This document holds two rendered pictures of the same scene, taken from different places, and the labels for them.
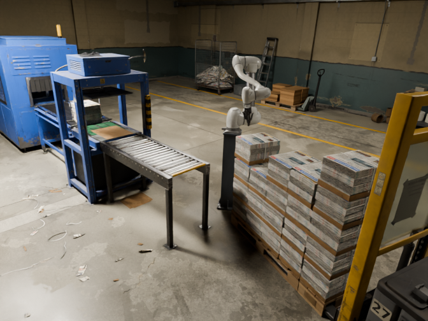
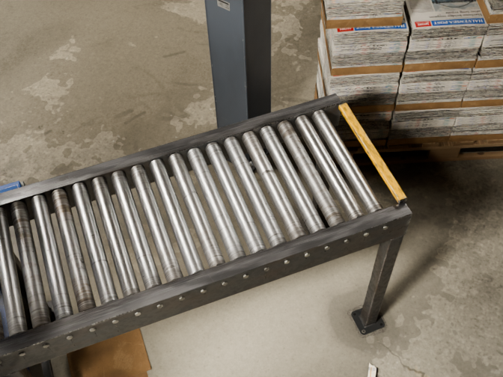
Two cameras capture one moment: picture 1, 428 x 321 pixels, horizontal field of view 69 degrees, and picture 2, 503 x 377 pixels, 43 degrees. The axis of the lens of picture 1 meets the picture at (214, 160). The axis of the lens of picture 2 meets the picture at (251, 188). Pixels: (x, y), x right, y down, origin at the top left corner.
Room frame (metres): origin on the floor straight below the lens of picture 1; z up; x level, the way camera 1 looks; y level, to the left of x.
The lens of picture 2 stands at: (2.54, 1.59, 2.44)
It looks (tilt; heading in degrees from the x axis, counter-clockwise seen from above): 54 degrees down; 297
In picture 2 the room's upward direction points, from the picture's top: 2 degrees counter-clockwise
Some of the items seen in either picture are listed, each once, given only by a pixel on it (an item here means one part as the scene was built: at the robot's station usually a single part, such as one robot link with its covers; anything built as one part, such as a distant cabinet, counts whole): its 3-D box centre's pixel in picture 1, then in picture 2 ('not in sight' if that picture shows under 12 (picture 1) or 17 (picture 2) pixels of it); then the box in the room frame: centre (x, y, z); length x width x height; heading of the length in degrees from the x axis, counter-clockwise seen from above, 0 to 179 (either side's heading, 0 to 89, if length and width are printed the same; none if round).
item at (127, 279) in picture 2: (141, 148); (114, 235); (3.40, 0.86, 0.77); 0.47 x 0.05 x 0.05; 136
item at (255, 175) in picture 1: (278, 213); (452, 70); (2.68, -0.66, 0.42); 1.17 x 0.39 x 0.83; 28
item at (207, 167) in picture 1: (169, 151); (156, 163); (3.44, 0.54, 0.74); 1.34 x 0.05 x 0.12; 46
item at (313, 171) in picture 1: (321, 171); not in sight; (2.32, -0.88, 1.06); 0.37 x 0.28 x 0.01; 117
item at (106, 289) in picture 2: (137, 147); (93, 242); (3.44, 0.90, 0.77); 0.47 x 0.05 x 0.05; 136
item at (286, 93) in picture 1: (285, 95); not in sight; (9.42, -2.09, 0.28); 1.20 x 0.83 x 0.57; 46
